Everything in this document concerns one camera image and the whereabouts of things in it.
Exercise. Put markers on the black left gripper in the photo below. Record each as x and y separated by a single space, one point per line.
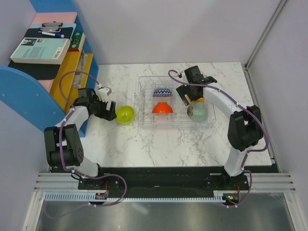
106 114

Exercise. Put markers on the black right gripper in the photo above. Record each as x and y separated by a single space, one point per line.
183 90

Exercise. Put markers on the lime green bowl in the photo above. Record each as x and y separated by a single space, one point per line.
125 114

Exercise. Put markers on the yellow bowl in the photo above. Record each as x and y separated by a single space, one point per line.
200 100

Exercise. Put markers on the blue orange patterned bowl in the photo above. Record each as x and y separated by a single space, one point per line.
162 92

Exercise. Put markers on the pale green-grey bowl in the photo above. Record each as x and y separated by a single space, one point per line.
197 112

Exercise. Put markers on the solid orange bowl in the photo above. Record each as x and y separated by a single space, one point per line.
162 108

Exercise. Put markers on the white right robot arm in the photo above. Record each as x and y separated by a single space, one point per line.
245 124

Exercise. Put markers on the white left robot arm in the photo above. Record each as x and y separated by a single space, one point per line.
63 146

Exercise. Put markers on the clear plastic sleeve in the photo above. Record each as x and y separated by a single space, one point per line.
78 77

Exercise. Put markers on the green book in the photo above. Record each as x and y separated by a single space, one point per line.
77 41

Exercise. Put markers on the black clipboard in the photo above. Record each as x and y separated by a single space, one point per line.
37 71

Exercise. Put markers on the blue shelf unit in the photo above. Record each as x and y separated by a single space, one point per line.
43 103

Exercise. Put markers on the teal paperback book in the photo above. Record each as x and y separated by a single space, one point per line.
41 51

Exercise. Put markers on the blue white marker pen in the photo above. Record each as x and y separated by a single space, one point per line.
56 35

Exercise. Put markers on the pink board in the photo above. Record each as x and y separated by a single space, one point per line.
67 18

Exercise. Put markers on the light blue clipboard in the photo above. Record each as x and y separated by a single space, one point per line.
55 25

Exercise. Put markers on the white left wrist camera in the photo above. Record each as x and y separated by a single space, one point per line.
103 94

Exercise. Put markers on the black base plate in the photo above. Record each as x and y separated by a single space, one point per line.
165 182

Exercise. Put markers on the white cable duct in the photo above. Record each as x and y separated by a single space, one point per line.
106 197

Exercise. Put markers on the aluminium frame rail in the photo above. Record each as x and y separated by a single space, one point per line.
265 33

